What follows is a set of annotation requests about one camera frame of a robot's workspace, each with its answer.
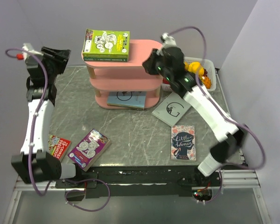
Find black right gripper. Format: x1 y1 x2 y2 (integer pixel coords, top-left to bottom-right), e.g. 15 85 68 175
141 49 173 82

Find green Treehouse book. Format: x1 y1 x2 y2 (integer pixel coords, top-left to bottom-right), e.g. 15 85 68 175
81 53 129 62

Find light blue book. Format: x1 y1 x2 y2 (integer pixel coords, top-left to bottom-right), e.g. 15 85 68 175
107 91 147 107

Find lime green paperback book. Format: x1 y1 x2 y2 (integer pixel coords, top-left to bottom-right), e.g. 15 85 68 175
82 28 130 55

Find Wuthering Heights dark blue book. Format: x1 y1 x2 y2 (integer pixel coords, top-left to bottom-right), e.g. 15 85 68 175
107 105 145 110

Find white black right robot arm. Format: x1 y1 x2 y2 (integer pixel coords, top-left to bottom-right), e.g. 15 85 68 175
142 47 245 186

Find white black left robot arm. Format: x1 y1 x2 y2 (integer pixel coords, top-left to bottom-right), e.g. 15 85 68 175
11 43 83 188

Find pink three-tier shelf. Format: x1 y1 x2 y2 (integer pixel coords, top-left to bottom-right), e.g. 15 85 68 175
84 40 162 109

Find small yellow toy fruit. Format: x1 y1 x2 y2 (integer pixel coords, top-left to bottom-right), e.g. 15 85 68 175
184 62 189 70

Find grey white book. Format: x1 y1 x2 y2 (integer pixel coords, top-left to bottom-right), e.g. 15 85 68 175
152 92 191 127

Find toy pineapple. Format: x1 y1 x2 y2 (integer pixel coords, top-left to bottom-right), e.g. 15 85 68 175
200 76 212 89

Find white plastic fruit basket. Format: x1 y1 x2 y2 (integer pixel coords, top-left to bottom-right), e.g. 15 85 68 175
161 56 217 92

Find Little Women book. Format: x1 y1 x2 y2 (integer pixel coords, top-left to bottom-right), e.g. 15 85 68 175
170 125 196 161

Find red Treehouse book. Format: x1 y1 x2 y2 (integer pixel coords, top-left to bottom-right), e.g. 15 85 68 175
48 134 71 161

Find purple paperback book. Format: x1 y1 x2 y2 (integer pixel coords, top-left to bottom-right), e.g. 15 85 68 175
68 129 111 171

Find black mounting base plate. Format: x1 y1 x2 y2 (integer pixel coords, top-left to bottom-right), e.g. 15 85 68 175
55 165 223 198

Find aluminium rail frame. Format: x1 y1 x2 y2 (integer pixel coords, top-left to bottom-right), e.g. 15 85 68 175
13 169 261 192

